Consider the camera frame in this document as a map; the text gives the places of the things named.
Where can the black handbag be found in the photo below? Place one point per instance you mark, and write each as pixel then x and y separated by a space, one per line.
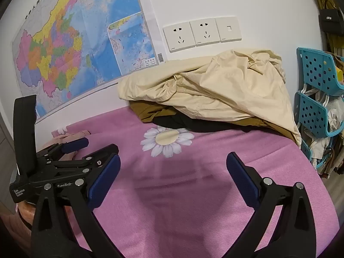
pixel 332 21

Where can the cream garment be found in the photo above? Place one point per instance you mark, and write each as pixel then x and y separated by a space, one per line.
pixel 220 91

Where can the blue plastic storage rack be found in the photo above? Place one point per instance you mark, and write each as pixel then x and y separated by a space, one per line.
pixel 314 67

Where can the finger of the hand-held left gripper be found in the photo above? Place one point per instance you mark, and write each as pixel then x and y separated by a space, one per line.
pixel 75 144
pixel 99 154

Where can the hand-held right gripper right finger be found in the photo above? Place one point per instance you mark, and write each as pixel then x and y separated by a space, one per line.
pixel 243 180

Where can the white wall data outlet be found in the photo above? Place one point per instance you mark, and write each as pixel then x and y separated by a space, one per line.
pixel 228 29

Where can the pile of light cloths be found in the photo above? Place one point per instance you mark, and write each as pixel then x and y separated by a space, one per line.
pixel 333 118

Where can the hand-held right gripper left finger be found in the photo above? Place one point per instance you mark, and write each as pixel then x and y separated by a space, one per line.
pixel 103 178

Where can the black garment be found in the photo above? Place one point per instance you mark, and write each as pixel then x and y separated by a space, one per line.
pixel 193 125

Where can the white wall socket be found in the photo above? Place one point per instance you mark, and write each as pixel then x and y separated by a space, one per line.
pixel 178 37
pixel 204 32

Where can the colourful wall map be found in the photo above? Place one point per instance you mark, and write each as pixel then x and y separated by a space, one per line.
pixel 80 32

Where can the olive brown garment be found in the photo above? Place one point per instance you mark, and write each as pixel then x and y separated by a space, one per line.
pixel 146 111

